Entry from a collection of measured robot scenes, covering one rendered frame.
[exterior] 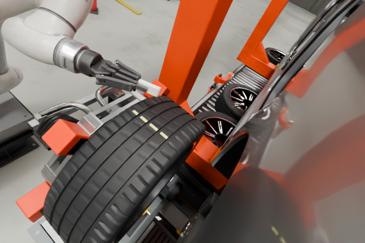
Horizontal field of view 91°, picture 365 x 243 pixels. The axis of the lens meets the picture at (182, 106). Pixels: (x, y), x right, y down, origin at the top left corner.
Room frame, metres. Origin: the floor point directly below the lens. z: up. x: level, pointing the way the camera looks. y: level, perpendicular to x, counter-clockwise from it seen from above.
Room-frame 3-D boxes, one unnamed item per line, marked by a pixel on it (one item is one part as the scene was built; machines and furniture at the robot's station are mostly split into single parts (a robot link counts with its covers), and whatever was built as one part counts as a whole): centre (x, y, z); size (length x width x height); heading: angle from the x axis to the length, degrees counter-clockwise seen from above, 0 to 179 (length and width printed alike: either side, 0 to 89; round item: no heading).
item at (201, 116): (1.04, -0.44, 0.39); 0.66 x 0.66 x 0.24
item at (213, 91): (2.03, -0.36, 0.28); 2.47 x 0.09 x 0.22; 161
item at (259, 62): (2.57, -0.86, 0.69); 0.52 x 0.17 x 0.35; 71
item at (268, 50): (3.64, -1.33, 0.39); 0.66 x 0.66 x 0.24
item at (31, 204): (0.10, 0.31, 0.85); 0.09 x 0.08 x 0.07; 161
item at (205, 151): (0.75, -0.23, 0.69); 0.52 x 0.17 x 0.35; 71
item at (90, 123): (0.40, 0.21, 0.85); 0.54 x 0.07 x 0.54; 161
